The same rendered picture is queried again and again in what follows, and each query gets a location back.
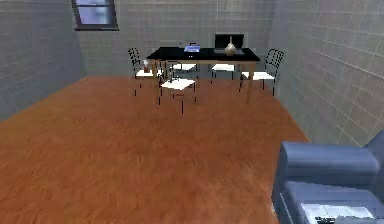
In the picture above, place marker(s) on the blue sofa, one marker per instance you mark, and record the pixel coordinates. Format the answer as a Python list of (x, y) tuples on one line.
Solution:
[(328, 173)]

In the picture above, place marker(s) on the beige round vase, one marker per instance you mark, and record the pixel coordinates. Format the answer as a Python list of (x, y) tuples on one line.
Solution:
[(230, 49)]

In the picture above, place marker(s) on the small brown and white cup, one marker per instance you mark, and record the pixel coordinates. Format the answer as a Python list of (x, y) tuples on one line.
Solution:
[(146, 64)]

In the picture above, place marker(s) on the black top wooden table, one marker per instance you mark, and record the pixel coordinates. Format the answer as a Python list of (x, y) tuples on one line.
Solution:
[(206, 56)]

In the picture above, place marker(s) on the grey laptop with black screen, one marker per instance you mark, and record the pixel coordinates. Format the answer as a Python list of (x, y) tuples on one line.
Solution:
[(229, 41)]

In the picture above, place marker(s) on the white paper with black print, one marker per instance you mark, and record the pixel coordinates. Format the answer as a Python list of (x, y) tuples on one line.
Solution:
[(340, 213)]

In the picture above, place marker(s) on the dark framed window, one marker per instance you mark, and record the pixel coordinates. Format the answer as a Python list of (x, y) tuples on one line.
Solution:
[(96, 14)]

